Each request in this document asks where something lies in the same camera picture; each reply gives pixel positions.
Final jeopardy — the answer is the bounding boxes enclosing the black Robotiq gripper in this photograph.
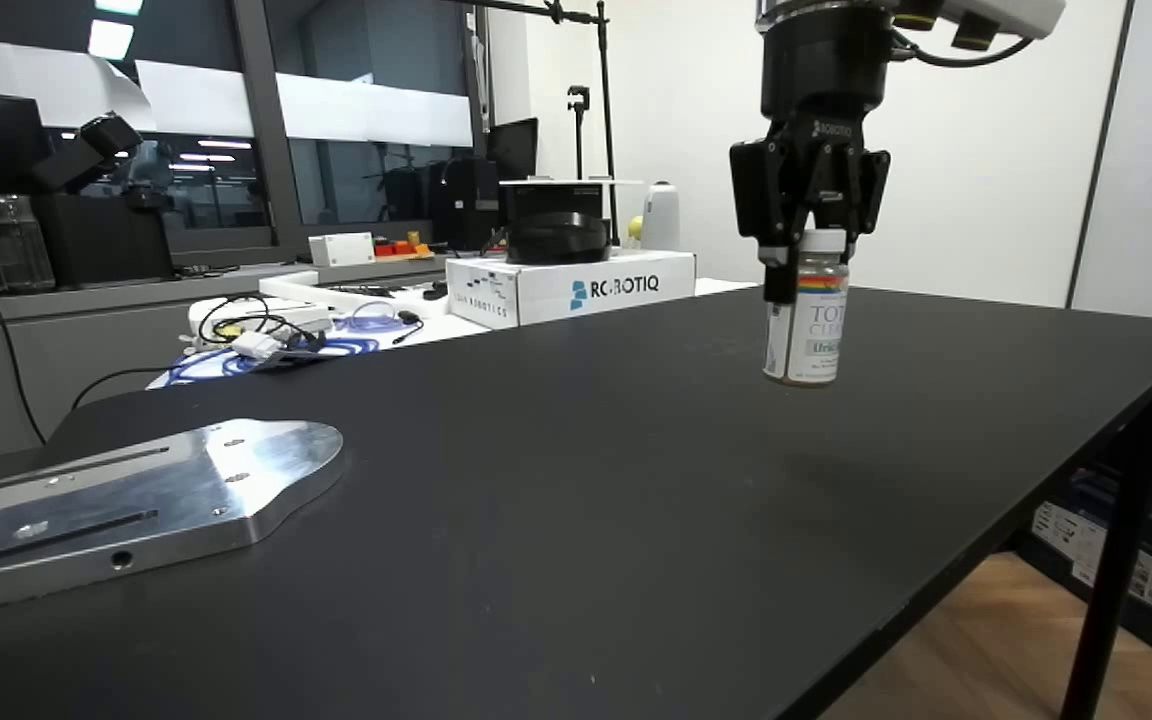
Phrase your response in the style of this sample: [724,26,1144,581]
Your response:
[729,27,897,308]

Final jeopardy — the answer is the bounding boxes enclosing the small white-labelled glass bottle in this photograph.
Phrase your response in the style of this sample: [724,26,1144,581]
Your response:
[762,223,856,390]

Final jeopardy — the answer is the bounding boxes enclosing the white plastic jug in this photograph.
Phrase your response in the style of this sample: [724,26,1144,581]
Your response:
[636,176,690,257]

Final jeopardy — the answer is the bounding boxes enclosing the black rod stand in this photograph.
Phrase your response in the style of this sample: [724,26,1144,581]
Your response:
[462,0,626,252]

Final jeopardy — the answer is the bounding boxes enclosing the black boxy device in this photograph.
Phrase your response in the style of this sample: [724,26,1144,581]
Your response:
[495,176,617,269]

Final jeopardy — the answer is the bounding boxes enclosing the white Robotiq cardboard box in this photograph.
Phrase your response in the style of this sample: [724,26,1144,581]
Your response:
[446,250,700,331]

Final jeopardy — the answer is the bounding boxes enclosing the black flat screen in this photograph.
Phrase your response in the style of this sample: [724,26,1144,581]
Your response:
[485,117,542,186]

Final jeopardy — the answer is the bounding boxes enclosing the red orange small parts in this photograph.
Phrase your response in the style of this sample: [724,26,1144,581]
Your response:
[374,228,437,264]

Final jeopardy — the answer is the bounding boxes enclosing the black table leg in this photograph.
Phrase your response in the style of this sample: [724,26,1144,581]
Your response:
[1057,380,1152,720]

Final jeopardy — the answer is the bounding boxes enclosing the white flat tray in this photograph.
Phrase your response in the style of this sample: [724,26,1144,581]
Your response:
[258,257,455,322]

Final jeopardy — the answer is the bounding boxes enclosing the small white box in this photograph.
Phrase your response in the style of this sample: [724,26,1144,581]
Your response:
[303,228,382,277]

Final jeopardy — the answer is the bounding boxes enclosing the black box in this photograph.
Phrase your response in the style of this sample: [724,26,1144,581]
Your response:
[36,190,177,286]

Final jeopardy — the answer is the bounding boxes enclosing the black lamp-like object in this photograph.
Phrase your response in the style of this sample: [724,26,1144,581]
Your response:
[29,112,150,199]

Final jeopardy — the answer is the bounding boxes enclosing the flat aluminium metal plate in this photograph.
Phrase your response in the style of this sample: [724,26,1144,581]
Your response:
[0,416,354,626]

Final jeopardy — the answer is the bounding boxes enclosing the grey finned panel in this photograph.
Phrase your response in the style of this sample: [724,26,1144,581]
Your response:
[0,191,59,296]

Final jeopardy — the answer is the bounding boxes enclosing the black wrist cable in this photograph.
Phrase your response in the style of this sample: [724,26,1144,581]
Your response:
[883,12,1039,74]

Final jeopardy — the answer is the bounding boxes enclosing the small black camera on pole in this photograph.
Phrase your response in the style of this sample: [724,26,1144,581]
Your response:
[564,79,597,186]

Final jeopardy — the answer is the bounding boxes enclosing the dark window frame post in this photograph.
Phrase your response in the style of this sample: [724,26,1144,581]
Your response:
[227,0,317,264]

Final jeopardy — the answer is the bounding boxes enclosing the white cable bundle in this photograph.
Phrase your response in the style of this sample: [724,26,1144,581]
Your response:
[185,293,343,367]

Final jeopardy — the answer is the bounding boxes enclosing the thin black hanging cable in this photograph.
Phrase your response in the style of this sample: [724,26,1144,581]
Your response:
[0,293,58,454]

